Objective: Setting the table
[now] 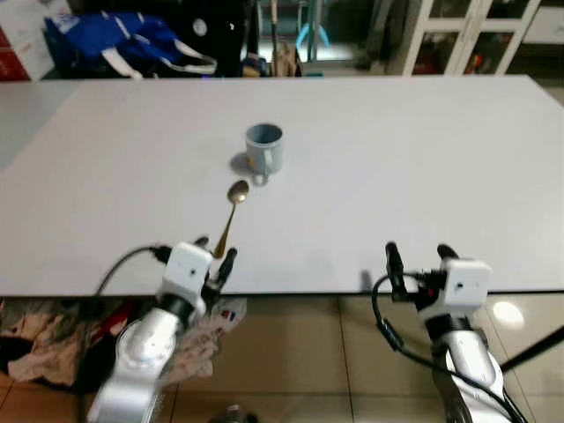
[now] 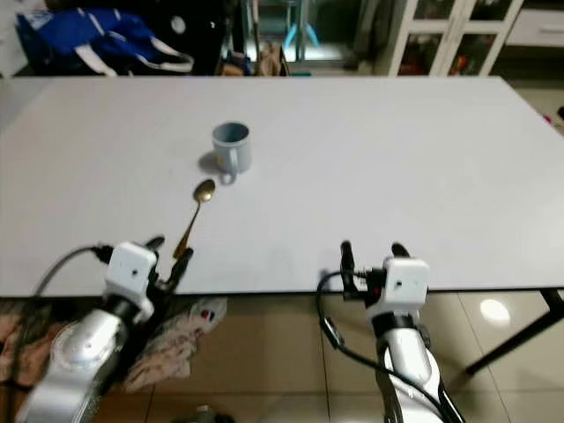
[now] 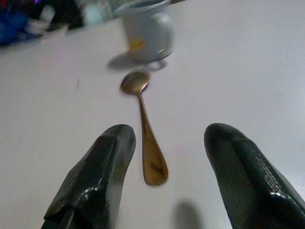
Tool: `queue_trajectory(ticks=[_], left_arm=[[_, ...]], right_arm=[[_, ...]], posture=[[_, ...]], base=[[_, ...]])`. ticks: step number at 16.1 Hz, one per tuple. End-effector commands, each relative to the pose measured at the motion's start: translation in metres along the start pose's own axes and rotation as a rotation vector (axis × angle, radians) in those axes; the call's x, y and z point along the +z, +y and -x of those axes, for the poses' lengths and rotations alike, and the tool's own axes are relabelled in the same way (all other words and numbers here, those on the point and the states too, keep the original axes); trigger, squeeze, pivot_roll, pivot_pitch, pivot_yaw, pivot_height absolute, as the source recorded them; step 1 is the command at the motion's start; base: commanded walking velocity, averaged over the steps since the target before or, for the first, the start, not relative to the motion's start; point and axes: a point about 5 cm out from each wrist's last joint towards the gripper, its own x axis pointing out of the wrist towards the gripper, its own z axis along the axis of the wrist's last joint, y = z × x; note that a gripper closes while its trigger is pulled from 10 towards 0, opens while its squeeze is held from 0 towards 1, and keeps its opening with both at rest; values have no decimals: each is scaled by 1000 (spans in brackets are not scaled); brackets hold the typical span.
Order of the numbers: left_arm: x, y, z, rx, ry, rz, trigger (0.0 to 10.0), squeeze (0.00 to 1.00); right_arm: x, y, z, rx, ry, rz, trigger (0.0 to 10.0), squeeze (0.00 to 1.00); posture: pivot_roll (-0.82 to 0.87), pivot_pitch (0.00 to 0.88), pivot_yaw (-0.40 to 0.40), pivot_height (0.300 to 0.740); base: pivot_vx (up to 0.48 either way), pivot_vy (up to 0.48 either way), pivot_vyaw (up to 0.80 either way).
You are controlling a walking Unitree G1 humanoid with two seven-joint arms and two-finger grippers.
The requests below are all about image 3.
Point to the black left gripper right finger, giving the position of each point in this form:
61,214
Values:
250,181

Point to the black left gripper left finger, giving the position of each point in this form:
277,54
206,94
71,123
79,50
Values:
95,176

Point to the gold metal spoon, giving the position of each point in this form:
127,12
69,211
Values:
151,152

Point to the white ceramic mug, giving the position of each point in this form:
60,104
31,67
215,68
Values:
147,33

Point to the dark blue cluttered items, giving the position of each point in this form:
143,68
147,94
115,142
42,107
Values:
35,19

